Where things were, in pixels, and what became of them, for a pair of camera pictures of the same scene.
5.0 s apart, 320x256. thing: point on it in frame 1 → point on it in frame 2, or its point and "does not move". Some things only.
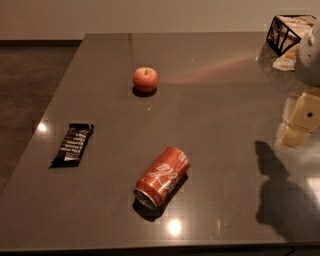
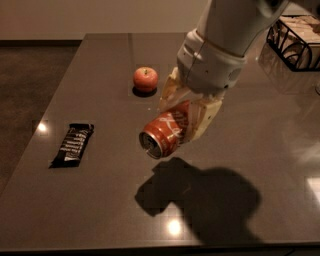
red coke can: x=160 y=176 → x=165 y=133
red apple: x=145 y=79 does not move
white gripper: x=309 y=61 → x=207 y=69
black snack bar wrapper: x=71 y=150 does not move
